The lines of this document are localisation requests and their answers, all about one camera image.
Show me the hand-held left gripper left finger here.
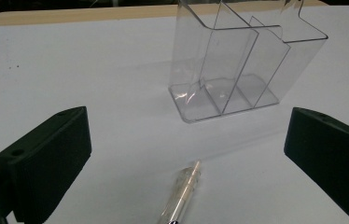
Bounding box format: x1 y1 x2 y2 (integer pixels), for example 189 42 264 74
0 105 92 224

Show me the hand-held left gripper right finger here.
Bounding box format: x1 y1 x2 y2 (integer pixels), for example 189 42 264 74
284 106 349 224

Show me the clear plastic pen holder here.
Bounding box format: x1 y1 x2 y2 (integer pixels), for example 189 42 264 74
168 0 329 124

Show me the clear plastic pen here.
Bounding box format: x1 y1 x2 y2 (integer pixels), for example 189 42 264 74
157 160 202 224

